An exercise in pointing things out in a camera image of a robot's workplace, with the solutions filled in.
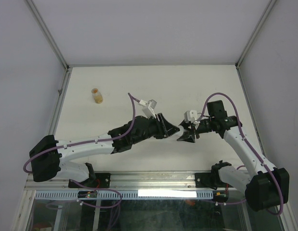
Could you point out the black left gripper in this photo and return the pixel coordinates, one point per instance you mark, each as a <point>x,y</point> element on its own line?
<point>164,128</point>

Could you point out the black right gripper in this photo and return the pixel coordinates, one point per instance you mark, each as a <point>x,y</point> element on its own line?
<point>190,138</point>

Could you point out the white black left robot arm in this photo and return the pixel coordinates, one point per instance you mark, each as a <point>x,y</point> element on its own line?
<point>51,158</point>

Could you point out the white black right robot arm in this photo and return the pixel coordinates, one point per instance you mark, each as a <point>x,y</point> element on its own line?
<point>264,185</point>

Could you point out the clear vial orange pills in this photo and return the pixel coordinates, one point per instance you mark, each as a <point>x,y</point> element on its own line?
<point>97,95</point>

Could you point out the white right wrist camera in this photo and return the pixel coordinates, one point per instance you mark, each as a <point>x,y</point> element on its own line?
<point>190,116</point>

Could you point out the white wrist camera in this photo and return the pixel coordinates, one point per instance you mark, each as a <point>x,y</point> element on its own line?
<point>148,108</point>
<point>190,116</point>

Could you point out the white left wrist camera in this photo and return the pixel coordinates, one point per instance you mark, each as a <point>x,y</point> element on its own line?
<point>148,108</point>

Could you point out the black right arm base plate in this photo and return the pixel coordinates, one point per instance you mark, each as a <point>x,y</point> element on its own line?
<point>208,180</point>

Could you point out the aluminium frame rail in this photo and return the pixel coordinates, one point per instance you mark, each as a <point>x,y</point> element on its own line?
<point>128,180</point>

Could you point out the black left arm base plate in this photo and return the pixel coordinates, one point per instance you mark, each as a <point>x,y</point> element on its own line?
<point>101,180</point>

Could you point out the white slotted cable duct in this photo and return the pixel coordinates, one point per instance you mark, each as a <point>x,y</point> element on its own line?
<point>146,194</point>

